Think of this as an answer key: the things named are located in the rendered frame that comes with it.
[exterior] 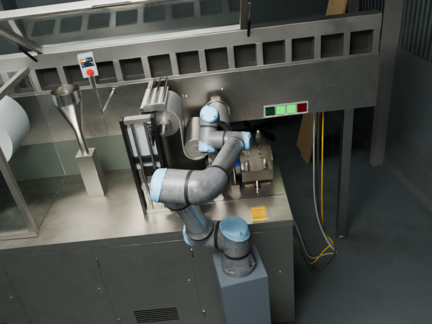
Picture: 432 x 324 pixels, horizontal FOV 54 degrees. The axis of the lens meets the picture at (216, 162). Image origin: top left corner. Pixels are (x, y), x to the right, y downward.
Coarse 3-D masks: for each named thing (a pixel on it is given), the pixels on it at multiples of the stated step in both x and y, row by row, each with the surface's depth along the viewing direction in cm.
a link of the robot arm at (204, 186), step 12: (228, 132) 169; (240, 132) 168; (228, 144) 158; (240, 144) 162; (228, 156) 150; (216, 168) 139; (228, 168) 145; (192, 180) 133; (204, 180) 133; (216, 180) 135; (228, 180) 141; (192, 192) 132; (204, 192) 133; (216, 192) 135; (192, 204) 136
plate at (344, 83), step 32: (320, 64) 224; (352, 64) 225; (128, 96) 232; (192, 96) 233; (224, 96) 233; (256, 96) 233; (288, 96) 234; (320, 96) 234; (352, 96) 235; (64, 128) 241; (96, 128) 242
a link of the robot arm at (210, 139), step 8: (200, 128) 173; (208, 128) 170; (216, 128) 172; (200, 136) 172; (208, 136) 170; (216, 136) 169; (200, 144) 171; (208, 144) 170; (216, 144) 169; (208, 152) 172
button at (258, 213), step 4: (252, 208) 207; (256, 208) 207; (260, 208) 207; (264, 208) 206; (252, 212) 205; (256, 212) 205; (260, 212) 204; (264, 212) 204; (252, 216) 203; (256, 216) 202; (260, 216) 202; (264, 216) 202
